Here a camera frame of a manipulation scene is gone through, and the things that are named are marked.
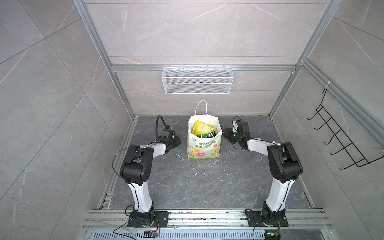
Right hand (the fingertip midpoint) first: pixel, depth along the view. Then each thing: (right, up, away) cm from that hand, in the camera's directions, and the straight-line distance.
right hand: (221, 131), depth 100 cm
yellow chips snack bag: (-14, +2, -10) cm, 17 cm away
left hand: (-29, -4, +2) cm, 29 cm away
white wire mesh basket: (-16, +35, +1) cm, 38 cm away
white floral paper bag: (-16, -9, -18) cm, 26 cm away
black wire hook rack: (+49, -10, -40) cm, 64 cm away
